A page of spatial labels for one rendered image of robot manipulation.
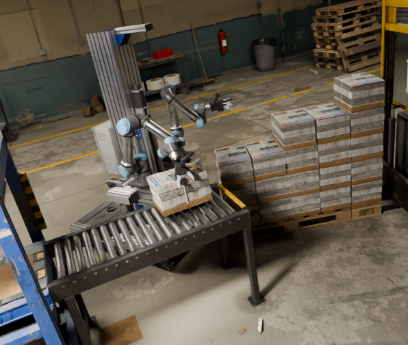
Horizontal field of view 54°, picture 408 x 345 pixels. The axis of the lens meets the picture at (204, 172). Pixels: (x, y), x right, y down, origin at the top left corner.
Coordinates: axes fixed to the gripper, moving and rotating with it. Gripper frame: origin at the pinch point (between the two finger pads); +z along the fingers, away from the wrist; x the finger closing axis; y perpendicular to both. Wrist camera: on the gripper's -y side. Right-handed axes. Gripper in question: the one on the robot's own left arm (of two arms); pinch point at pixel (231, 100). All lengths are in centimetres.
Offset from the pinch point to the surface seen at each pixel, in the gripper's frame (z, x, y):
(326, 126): 78, 29, 22
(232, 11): -25, -698, 68
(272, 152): 31, 39, 36
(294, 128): 51, 34, 17
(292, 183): 46, 43, 67
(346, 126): 95, 26, 25
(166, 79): -185, -528, 156
